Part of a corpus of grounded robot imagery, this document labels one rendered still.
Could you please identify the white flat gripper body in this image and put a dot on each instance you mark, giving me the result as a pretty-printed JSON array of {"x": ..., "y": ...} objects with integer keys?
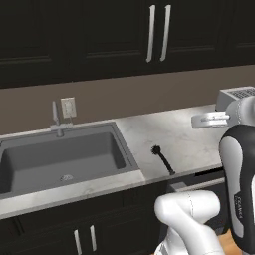
[{"x": 209, "y": 121}]

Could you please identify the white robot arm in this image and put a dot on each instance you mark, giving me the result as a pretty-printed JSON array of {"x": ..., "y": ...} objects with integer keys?
[{"x": 186, "y": 212}]

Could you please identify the black dish brush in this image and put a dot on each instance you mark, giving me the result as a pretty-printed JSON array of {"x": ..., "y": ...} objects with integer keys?
[{"x": 163, "y": 160}]

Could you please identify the dark base cabinet door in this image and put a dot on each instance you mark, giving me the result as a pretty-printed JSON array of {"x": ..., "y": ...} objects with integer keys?
[
  {"x": 123, "y": 232},
  {"x": 50, "y": 237}
]

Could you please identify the grey sink tap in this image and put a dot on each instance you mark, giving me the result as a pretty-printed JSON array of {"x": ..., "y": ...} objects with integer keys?
[{"x": 59, "y": 126}]

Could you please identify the grey kitchen sink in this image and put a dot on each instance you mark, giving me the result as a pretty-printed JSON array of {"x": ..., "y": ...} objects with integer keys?
[{"x": 63, "y": 162}]

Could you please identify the silver toaster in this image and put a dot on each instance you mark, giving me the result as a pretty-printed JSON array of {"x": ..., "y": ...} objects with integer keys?
[{"x": 237, "y": 94}]

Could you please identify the dark wall cabinet door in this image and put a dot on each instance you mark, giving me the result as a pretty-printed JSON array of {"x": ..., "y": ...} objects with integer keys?
[
  {"x": 30, "y": 40},
  {"x": 244, "y": 30},
  {"x": 109, "y": 33},
  {"x": 199, "y": 30}
]

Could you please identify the white wall outlet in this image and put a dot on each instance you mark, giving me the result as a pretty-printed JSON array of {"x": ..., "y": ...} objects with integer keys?
[{"x": 68, "y": 107}]

